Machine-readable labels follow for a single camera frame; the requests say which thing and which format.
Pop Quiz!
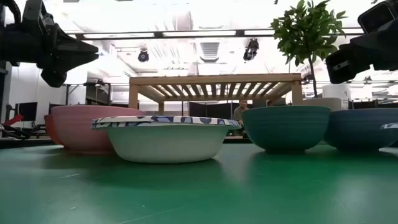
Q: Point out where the white cylindrical container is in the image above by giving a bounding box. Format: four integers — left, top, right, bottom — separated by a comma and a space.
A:
322, 83, 351, 101

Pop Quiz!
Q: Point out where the black ceiling spotlight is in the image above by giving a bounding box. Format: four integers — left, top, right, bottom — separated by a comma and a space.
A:
137, 49, 150, 63
243, 38, 260, 62

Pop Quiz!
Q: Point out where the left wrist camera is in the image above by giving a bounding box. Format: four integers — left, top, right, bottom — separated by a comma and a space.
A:
21, 0, 55, 32

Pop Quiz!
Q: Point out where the pink bowl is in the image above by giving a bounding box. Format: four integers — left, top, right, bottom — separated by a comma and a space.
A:
50, 105, 147, 155

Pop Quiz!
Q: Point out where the blue patterned paper bowl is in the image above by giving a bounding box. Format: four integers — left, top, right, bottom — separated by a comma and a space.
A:
379, 122, 398, 153
91, 115, 243, 164

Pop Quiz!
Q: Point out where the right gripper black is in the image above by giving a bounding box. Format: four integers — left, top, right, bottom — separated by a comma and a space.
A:
326, 18, 398, 84

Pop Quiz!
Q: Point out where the person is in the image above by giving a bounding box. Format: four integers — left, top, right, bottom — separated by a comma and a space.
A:
233, 98, 249, 125

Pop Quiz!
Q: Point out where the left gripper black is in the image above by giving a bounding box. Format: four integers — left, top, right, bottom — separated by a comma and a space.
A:
9, 14, 100, 88

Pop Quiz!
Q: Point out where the green leafy plant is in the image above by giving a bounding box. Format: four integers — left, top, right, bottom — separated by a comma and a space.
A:
269, 0, 348, 99

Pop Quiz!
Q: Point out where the black cable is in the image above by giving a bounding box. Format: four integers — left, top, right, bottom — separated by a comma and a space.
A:
0, 123, 31, 141

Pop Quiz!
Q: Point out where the black overhead beam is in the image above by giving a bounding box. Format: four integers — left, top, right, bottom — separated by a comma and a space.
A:
67, 29, 364, 40

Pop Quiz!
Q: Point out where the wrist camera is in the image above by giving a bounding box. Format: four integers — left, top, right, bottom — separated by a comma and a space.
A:
357, 1, 398, 34
21, 0, 55, 32

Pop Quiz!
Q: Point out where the wooden slatted shelf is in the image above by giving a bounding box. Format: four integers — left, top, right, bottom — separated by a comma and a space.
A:
129, 73, 303, 116

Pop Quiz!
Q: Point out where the ceiling air vent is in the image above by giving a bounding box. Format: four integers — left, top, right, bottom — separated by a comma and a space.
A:
200, 42, 220, 63

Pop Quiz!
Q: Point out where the green table mat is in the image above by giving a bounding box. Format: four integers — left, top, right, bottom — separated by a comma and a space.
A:
0, 142, 398, 224

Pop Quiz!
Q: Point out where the dark office partition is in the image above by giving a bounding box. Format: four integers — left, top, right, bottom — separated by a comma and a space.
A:
188, 101, 240, 121

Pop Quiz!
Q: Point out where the black computer monitor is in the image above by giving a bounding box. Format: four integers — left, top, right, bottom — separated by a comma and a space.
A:
17, 101, 38, 122

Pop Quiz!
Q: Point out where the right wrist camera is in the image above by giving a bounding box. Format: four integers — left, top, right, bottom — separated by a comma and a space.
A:
357, 1, 398, 34

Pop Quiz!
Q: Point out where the orange bowl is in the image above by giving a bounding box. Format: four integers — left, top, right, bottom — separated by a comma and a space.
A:
44, 114, 65, 146

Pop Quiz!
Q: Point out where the teal bowl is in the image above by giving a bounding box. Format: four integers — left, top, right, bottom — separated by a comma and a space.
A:
241, 105, 331, 153

